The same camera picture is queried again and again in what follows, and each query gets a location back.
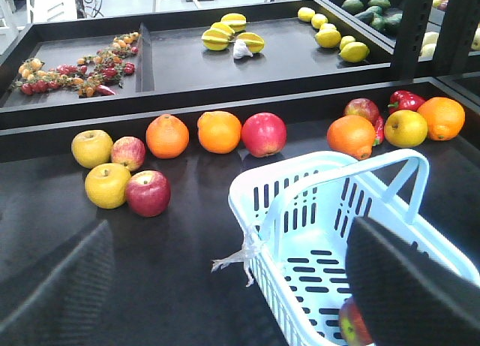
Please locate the small pink apple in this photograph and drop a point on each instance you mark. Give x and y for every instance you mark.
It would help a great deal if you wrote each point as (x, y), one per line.
(128, 151)

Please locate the pink red apple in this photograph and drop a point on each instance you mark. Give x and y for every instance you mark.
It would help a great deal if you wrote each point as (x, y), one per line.
(264, 134)

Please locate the orange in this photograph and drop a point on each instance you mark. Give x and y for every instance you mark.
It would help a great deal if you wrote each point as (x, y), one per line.
(167, 136)
(352, 135)
(445, 118)
(219, 131)

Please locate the yellow round fruit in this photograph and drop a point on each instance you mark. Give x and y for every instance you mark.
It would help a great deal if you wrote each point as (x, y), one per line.
(406, 129)

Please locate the light blue plastic basket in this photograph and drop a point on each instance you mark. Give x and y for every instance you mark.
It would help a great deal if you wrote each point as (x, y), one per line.
(305, 206)

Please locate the yellow apple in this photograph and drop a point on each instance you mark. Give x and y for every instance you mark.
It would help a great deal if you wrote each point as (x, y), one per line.
(91, 148)
(105, 185)

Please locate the red chili pepper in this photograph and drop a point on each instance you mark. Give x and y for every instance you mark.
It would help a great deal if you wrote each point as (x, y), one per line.
(379, 130)

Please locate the red bell pepper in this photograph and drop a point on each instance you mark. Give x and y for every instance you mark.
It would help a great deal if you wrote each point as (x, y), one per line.
(404, 100)

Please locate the red green apple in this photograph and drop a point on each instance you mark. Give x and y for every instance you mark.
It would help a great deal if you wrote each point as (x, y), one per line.
(363, 107)

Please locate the dark red small apple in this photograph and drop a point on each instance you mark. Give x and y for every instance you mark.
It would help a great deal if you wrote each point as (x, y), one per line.
(148, 193)

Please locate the yellow apple front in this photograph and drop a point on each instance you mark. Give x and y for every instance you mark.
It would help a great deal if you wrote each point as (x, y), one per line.
(105, 185)

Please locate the orange right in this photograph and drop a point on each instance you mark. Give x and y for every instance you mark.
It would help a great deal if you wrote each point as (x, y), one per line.
(445, 118)

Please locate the yellow starfruit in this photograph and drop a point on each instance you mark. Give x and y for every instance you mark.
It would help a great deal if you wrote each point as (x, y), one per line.
(254, 42)

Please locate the white garlic bulb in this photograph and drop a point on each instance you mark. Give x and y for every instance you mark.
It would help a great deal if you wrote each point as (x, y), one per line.
(241, 50)

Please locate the clear plastic tag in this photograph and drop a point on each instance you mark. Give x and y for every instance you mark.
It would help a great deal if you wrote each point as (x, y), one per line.
(251, 247)

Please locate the black wooden fruit stand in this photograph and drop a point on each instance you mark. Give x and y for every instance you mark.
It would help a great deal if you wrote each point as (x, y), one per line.
(163, 291)

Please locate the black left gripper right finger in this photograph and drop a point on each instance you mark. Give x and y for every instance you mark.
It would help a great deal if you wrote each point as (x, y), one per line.
(404, 296)

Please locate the orange far left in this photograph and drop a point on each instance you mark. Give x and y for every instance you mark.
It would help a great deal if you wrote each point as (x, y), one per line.
(219, 131)

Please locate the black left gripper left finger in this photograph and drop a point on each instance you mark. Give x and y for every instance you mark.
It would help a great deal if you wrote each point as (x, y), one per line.
(58, 301)

